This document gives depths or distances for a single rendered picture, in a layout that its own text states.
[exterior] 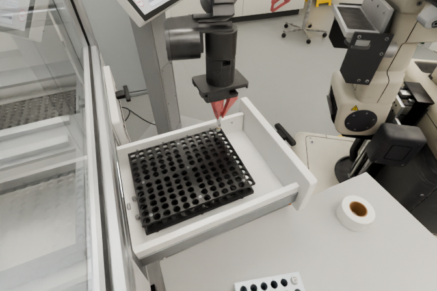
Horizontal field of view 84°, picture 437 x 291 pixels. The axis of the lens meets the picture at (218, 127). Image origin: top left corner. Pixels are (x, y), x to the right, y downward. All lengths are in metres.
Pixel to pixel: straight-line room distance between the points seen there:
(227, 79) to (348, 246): 0.44
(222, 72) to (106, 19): 1.66
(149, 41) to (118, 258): 1.12
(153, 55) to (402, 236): 1.22
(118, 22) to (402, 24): 1.73
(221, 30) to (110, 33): 1.70
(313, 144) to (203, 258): 1.07
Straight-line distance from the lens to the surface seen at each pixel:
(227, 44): 0.44
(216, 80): 0.47
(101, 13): 2.05
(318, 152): 1.46
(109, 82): 0.77
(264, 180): 0.58
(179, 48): 0.43
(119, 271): 0.35
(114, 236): 0.37
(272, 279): 0.54
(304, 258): 0.60
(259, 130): 0.59
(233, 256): 0.58
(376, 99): 0.96
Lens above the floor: 1.31
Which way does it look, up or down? 43 degrees down
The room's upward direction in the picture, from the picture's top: straight up
